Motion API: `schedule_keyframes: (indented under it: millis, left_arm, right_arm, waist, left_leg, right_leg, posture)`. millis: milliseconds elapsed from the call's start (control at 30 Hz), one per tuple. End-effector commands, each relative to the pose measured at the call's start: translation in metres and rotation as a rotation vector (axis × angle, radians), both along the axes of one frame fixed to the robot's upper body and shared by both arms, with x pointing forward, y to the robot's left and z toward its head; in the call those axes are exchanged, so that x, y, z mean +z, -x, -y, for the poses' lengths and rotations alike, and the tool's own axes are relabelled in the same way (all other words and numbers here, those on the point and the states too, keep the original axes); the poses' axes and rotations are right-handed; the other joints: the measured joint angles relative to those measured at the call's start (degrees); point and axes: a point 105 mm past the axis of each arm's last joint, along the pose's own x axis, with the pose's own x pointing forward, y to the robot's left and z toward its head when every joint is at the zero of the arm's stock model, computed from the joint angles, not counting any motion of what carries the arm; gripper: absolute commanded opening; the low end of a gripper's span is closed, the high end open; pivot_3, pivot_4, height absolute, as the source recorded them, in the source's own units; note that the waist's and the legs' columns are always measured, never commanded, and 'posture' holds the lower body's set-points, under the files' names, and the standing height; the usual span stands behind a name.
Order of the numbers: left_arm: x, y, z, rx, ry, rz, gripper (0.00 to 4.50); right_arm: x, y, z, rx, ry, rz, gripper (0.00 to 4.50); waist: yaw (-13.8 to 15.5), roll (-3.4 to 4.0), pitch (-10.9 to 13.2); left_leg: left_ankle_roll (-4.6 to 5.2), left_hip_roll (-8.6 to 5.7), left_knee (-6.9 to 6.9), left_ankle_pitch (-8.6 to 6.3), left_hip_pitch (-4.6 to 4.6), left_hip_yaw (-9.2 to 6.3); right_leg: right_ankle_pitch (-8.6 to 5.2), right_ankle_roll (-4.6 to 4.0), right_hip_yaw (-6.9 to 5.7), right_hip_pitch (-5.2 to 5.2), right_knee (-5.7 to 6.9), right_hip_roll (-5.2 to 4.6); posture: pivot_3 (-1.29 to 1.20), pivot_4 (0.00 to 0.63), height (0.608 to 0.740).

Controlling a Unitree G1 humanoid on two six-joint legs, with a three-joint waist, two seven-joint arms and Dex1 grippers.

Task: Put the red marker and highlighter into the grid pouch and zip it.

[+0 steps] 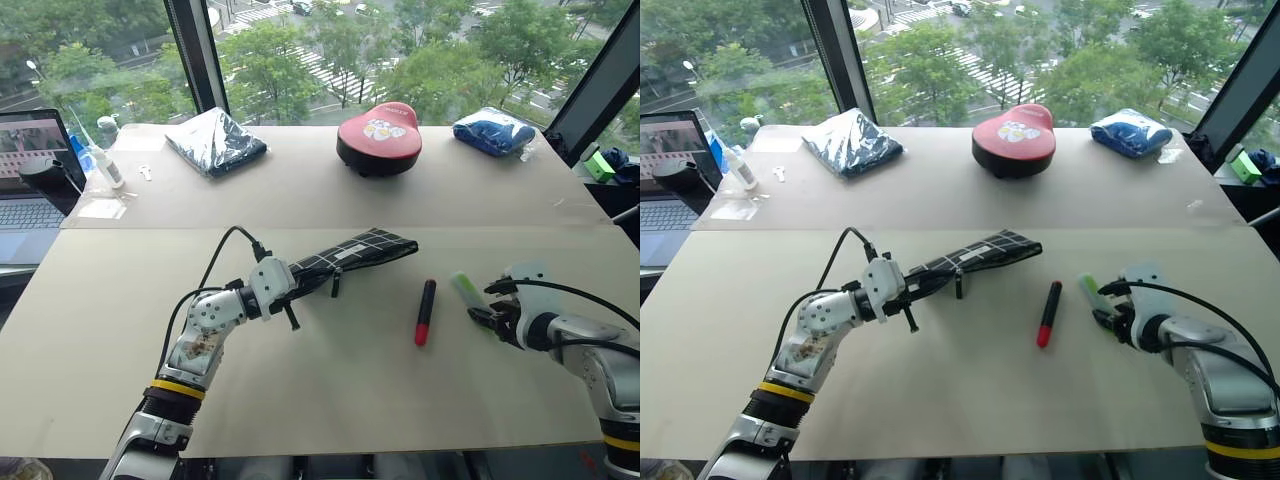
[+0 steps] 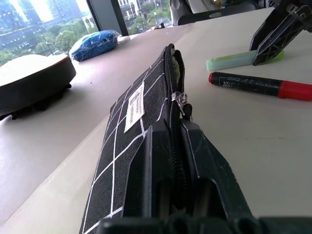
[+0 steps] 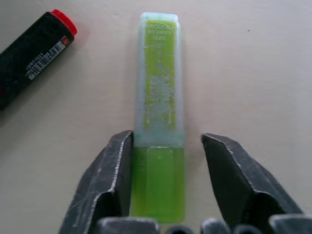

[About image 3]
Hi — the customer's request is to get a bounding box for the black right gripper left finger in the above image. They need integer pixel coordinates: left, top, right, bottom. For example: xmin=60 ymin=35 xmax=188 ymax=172
xmin=58 ymin=130 xmax=134 ymax=234

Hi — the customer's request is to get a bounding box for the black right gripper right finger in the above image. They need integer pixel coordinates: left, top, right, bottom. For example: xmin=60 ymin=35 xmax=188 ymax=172
xmin=200 ymin=133 xmax=304 ymax=234

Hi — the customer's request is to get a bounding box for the green highlighter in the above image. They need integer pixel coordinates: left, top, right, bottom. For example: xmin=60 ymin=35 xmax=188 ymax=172
xmin=129 ymin=11 xmax=188 ymax=223

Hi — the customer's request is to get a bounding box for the black marker with red cap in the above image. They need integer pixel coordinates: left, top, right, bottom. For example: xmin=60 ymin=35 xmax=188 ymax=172
xmin=0 ymin=9 xmax=78 ymax=111

